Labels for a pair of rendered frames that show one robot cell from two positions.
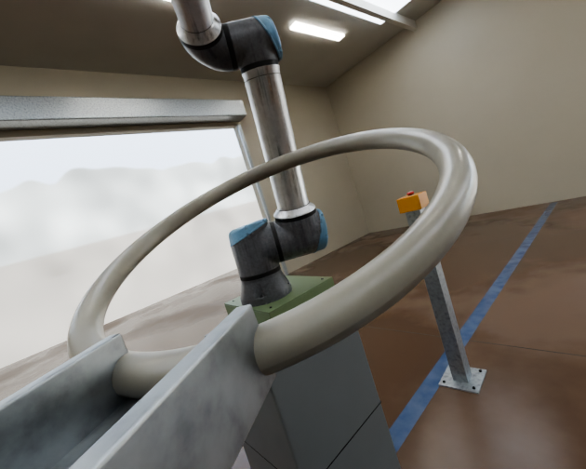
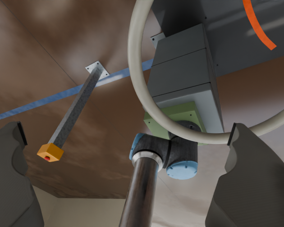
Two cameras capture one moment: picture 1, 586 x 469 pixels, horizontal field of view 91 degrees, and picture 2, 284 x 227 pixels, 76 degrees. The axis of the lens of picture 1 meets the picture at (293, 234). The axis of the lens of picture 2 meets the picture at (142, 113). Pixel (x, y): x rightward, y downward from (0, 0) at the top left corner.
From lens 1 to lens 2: 0.49 m
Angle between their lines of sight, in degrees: 37
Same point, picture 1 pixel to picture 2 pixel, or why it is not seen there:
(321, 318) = not seen: outside the picture
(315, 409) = (188, 68)
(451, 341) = (91, 83)
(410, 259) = not seen: outside the picture
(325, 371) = (175, 79)
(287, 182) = (147, 174)
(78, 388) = not seen: outside the picture
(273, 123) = (139, 218)
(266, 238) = (175, 153)
